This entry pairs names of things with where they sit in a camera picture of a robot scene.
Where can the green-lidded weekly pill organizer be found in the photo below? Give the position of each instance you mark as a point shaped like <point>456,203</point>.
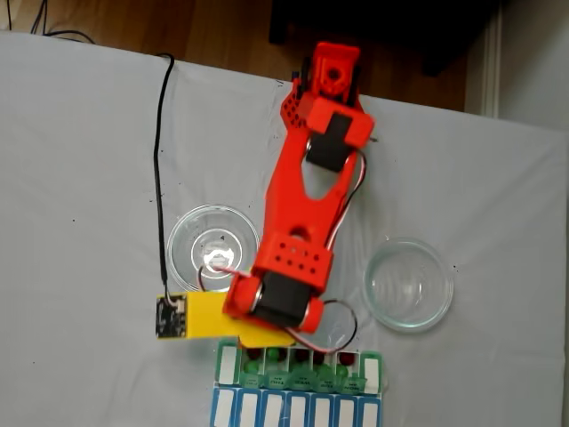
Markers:
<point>229,364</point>

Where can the blue-lidded weekly pill organizer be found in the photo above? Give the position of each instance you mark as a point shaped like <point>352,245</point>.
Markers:
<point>249,409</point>

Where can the clear glass bowl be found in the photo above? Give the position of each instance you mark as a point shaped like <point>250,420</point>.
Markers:
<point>409,284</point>
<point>186,249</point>

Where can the pale grey tablecloth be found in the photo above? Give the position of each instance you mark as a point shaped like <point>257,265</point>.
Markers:
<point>89,133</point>

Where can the black furniture piece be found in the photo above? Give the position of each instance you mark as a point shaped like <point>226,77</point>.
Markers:
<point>422,22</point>

